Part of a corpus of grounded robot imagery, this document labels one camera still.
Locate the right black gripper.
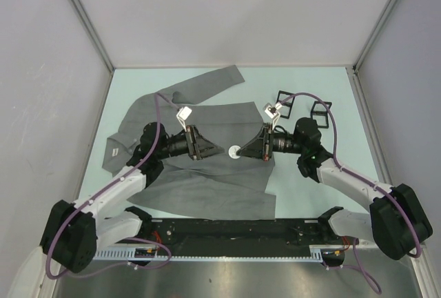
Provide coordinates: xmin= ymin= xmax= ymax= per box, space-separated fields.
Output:
xmin=237 ymin=123 xmax=305 ymax=161

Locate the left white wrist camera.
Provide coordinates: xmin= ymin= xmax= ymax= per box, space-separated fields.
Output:
xmin=176 ymin=106 xmax=192 ymax=132

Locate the aluminium frame post left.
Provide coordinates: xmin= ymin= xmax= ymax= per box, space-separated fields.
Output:
xmin=68 ymin=0 xmax=115 ymax=75

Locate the white slotted cable duct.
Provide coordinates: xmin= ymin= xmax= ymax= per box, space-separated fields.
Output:
xmin=92 ymin=245 xmax=323 ymax=264

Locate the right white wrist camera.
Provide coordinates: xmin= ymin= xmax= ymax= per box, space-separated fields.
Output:
xmin=263 ymin=102 xmax=282 ymax=130

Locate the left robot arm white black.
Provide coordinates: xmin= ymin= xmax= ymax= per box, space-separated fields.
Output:
xmin=40 ymin=122 xmax=224 ymax=279

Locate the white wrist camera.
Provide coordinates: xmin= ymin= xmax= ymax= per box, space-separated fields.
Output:
xmin=263 ymin=102 xmax=282 ymax=130
xmin=176 ymin=106 xmax=192 ymax=132

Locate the black frame stand right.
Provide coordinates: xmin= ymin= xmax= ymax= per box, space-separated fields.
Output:
xmin=310 ymin=101 xmax=333 ymax=129

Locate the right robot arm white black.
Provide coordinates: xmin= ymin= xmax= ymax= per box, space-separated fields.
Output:
xmin=235 ymin=117 xmax=433 ymax=260

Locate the black frame stand left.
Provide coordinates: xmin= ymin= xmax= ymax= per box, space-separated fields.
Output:
xmin=276 ymin=90 xmax=294 ymax=119

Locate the aluminium frame post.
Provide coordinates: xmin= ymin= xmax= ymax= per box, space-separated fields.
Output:
xmin=352 ymin=0 xmax=399 ymax=75
xmin=68 ymin=0 xmax=115 ymax=75

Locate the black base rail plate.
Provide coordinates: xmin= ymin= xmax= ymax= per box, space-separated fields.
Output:
xmin=141 ymin=218 xmax=338 ymax=257

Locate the black frame stand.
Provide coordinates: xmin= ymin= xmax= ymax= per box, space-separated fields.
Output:
xmin=310 ymin=101 xmax=333 ymax=129
xmin=276 ymin=90 xmax=294 ymax=119

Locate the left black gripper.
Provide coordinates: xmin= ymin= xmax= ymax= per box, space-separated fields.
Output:
xmin=156 ymin=125 xmax=223 ymax=161

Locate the grey button-up shirt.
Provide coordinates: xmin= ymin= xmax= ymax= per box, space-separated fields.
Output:
xmin=101 ymin=65 xmax=277 ymax=220

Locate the aluminium frame post right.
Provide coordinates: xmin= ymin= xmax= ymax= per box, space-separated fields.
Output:
xmin=352 ymin=0 xmax=399 ymax=75

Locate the blue round brooch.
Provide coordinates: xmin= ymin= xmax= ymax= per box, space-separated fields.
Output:
xmin=228 ymin=145 xmax=240 ymax=159

